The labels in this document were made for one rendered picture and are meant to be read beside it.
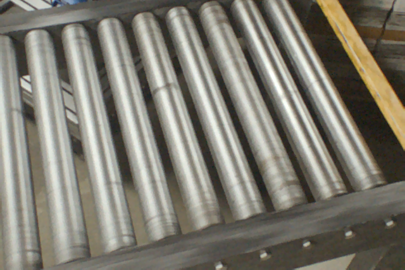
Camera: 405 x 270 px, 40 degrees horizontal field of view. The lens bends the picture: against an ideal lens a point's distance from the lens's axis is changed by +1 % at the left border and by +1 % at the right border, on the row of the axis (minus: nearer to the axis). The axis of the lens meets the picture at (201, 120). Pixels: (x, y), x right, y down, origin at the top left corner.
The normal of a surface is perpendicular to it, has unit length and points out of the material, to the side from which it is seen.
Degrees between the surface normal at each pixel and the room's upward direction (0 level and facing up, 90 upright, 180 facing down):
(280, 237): 0
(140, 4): 0
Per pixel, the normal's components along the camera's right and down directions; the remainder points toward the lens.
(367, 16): -0.09, 0.80
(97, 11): 0.04, -0.59
